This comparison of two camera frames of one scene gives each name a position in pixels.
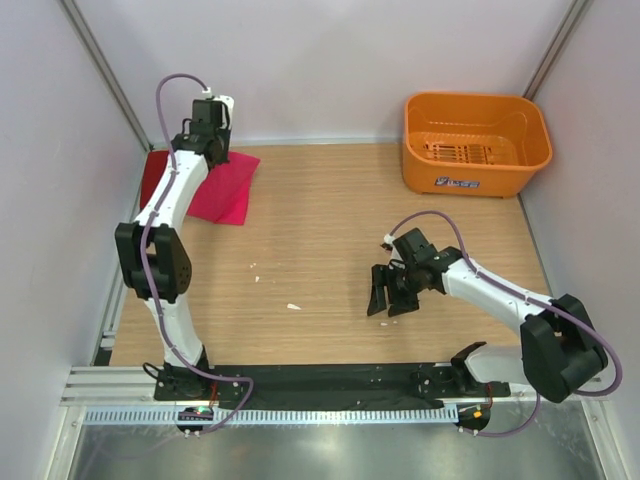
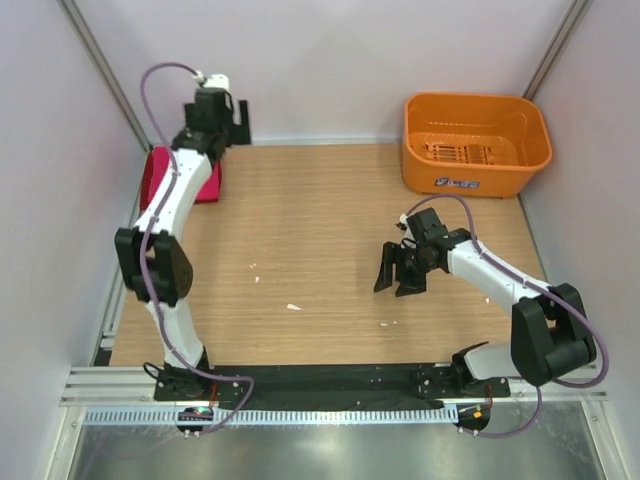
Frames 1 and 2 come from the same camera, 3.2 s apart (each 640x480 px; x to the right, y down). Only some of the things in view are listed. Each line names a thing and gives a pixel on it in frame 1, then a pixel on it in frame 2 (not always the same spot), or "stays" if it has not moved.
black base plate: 322,383 stays
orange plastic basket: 481,145 stays
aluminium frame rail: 137,384 stays
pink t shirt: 223,196 → 155,165
